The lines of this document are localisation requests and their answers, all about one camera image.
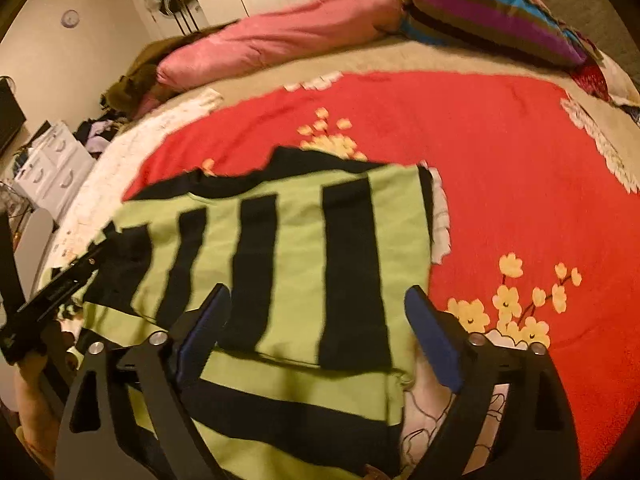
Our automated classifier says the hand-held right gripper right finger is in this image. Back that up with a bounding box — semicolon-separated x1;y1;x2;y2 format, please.
400;285;583;480

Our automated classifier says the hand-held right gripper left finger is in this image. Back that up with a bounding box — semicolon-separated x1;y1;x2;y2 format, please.
54;284;232;480

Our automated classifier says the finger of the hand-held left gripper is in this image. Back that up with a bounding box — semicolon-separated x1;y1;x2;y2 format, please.
57;242;109;290

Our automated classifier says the green black striped sweater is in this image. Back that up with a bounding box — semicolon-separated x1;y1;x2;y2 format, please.
75;146;436;480

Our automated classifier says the pile of clothes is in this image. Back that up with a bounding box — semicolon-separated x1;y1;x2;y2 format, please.
75;110;131;156

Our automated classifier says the person's left hand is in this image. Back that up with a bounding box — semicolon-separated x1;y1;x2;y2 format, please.
14;354;63;467

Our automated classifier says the white drawer unit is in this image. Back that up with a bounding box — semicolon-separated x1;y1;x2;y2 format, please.
12;120;96;221

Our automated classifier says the black screen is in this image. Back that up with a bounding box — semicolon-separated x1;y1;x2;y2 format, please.
0;75;27;156

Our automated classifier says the red floral blanket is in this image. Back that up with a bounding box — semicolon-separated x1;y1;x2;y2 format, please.
45;40;640;480

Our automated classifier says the brown cloth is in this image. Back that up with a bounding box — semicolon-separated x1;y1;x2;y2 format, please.
100;22;241;111

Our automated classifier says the red lace cloth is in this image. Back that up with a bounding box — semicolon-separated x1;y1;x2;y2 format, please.
570;62;613;103

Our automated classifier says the pink pillow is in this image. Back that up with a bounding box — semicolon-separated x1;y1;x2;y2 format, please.
135;0;416;116

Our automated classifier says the colourful striped pillow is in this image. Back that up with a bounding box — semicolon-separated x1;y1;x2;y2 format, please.
400;0;601;68

